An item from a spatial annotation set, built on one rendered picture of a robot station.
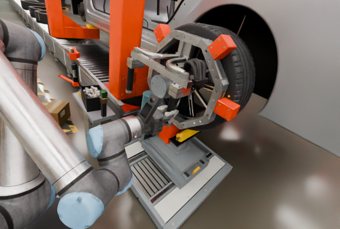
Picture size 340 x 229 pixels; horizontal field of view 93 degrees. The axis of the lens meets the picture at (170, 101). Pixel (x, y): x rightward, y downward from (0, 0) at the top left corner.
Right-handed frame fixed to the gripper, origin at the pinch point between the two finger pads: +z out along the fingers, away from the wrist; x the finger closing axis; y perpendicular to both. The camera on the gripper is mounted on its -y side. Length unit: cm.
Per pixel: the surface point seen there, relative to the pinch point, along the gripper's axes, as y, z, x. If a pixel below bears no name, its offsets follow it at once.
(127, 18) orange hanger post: -28, 10, -60
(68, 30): 20, 27, -253
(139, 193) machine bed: 75, -4, -8
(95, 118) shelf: 38, -14, -55
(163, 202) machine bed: 75, 5, 6
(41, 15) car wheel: 38, 35, -501
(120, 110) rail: 49, 14, -70
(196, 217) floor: 83, 21, 26
